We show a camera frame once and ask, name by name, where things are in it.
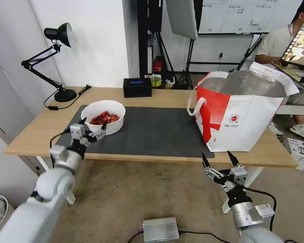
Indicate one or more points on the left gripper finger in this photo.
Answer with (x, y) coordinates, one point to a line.
(98, 133)
(82, 122)

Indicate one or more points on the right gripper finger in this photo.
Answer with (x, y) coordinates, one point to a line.
(212, 172)
(233, 160)

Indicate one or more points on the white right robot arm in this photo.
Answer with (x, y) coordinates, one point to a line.
(253, 222)

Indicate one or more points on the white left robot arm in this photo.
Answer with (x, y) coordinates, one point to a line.
(48, 187)

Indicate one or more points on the red crumpled trash wrapper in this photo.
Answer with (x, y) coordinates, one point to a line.
(105, 118)

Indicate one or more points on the white red takeout bag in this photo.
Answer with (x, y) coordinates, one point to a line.
(238, 119)

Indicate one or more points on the white round paper bowl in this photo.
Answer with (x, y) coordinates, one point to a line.
(111, 127)

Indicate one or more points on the black desk mat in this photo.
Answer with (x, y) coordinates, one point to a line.
(152, 134)

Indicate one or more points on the black tissue box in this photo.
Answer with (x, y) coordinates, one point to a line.
(137, 89)

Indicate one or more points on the white printed cardboard box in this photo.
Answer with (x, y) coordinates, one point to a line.
(300, 150)

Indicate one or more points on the silver power supply box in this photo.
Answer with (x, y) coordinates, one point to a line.
(160, 229)

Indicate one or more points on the yellow green tape roll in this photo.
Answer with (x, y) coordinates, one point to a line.
(155, 82)

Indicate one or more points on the small red device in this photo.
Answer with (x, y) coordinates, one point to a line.
(157, 65)

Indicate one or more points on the black light stand tripod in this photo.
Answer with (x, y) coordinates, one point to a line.
(188, 73)

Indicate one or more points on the person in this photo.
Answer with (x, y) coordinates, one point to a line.
(271, 45)

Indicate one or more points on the tilted computer monitor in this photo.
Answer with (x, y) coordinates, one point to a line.
(302, 43)

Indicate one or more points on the grey softbox light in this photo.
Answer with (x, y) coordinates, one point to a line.
(182, 17)

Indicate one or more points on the whiteboard with papers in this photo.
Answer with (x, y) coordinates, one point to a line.
(243, 15)

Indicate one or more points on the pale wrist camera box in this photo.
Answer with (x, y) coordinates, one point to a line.
(239, 176)
(76, 131)

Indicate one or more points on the black metal frame stand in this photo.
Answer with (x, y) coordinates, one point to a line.
(143, 38)

